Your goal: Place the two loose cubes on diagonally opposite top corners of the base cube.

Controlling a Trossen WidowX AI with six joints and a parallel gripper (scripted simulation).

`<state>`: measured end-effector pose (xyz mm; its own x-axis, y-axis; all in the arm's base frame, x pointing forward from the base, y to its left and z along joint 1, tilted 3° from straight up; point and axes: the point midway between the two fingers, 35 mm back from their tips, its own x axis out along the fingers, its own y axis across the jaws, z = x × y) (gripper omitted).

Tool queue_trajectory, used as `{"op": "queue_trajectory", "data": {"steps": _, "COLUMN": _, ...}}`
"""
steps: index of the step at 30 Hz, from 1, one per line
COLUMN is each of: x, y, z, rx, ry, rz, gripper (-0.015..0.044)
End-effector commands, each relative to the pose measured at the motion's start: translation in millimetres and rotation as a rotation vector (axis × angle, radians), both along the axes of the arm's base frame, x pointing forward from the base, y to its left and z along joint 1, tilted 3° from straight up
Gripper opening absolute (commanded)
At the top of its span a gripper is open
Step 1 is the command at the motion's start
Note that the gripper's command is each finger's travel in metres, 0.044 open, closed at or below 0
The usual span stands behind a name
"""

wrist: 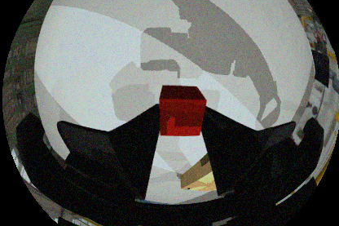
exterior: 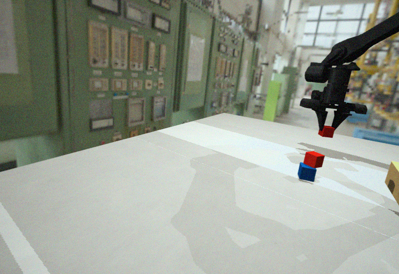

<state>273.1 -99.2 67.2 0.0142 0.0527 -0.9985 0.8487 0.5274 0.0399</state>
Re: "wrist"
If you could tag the red cube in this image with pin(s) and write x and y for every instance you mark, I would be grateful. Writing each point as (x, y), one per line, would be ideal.
(181, 110)

